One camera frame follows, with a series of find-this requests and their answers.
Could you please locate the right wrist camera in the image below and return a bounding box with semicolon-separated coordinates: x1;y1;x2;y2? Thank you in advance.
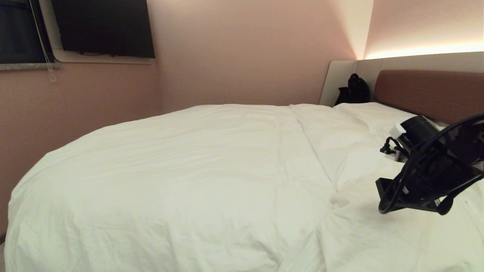
380;123;413;163

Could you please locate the brown padded headboard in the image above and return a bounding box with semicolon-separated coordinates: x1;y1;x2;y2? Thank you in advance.
374;70;484;125

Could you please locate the pale headboard surround panel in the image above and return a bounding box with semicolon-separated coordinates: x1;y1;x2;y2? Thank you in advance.
319;51;484;107

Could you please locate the grey stone window sill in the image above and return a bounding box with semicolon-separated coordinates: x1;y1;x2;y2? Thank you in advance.
0;62;63;71

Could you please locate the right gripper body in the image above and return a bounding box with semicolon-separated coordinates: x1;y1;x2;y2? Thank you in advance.
375;150;471;214

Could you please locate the white duvet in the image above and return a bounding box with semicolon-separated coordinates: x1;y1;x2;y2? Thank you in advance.
4;103;484;272

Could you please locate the black wall television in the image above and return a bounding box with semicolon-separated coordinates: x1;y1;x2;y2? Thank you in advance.
51;0;156;59

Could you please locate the black cable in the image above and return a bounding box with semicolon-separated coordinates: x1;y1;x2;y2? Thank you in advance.
378;113;484;216

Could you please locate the dark window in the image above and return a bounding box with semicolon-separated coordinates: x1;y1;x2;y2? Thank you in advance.
0;0;52;64

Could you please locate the black backpack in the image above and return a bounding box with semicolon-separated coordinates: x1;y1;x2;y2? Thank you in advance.
334;73;371;107

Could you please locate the clear blind pull cord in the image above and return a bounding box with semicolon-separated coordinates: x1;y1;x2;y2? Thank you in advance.
29;0;57;83

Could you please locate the white pillow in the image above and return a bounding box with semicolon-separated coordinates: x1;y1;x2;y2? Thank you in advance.
333;102;450;141

